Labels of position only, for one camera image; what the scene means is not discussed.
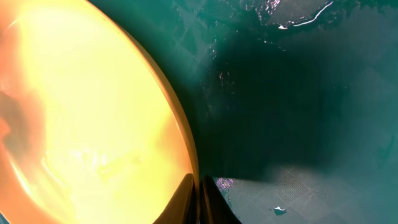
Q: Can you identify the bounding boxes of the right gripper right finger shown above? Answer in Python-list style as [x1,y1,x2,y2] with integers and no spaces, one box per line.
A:
[200,176,242,224]

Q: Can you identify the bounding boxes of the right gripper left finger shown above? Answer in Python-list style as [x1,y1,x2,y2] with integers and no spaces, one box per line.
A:
[154,174,197,224]

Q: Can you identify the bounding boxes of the yellow-green plate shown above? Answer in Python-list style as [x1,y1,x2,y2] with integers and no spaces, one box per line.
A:
[1,1,200,223]

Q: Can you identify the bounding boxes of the turquoise plastic tray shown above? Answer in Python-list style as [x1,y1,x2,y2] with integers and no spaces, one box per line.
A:
[93,0,397,223]

